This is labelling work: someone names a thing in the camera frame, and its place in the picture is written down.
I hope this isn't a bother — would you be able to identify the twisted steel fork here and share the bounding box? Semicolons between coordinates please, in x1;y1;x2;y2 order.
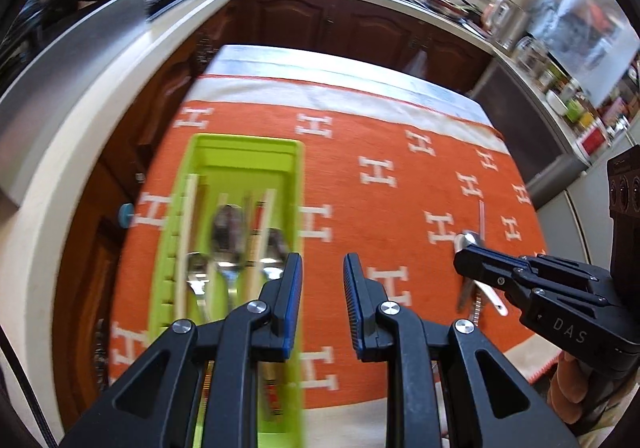
471;290;485;328

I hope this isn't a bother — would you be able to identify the white ceramic soup spoon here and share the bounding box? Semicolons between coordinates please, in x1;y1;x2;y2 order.
454;230;509;327

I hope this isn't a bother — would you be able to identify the bamboo chopstick red tip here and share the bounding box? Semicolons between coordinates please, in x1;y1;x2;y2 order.
245;188;282;421

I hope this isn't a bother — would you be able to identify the wooden handled steel spoon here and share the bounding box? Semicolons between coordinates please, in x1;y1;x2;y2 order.
260;228;290;281

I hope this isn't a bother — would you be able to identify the large steel tablespoon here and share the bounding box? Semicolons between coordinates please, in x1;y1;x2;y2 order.
210;204;246;312

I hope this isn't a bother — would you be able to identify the cream chopstick red striped end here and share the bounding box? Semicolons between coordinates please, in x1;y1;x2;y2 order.
174;174;198;320

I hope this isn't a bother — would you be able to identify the steel drinking straw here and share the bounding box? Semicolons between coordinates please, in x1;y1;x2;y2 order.
478;199;486;246

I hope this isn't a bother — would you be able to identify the small steel teaspoon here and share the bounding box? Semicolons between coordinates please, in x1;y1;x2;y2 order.
186;252;212;324

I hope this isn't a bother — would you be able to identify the person right hand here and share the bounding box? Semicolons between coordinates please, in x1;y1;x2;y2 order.
547;352;588;424

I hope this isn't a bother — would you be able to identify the steel dishwasher front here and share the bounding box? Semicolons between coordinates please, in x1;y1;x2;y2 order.
469;55;589;208

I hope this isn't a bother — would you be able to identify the orange H-pattern blanket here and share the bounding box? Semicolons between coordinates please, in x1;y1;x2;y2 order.
110;73;546;447

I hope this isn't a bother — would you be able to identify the green plastic utensil tray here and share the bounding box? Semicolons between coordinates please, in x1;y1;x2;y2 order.
149;134;304;447

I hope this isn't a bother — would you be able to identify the steel electric kettle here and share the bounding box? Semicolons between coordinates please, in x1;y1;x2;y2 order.
485;0;530;54

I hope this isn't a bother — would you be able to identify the steel stove splash guard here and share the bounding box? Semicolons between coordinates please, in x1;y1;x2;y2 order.
1;0;146;206

